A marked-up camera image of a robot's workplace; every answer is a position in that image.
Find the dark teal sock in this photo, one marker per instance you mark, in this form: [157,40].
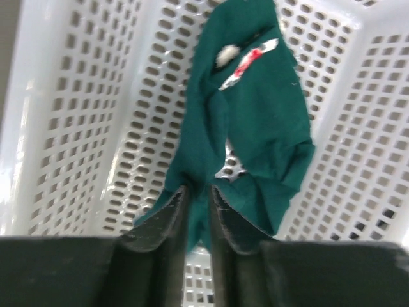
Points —
[246,128]

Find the white perforated plastic basket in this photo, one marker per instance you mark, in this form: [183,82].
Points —
[95,101]

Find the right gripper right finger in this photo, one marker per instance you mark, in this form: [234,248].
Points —
[251,268]

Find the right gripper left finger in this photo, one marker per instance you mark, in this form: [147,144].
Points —
[143,267]

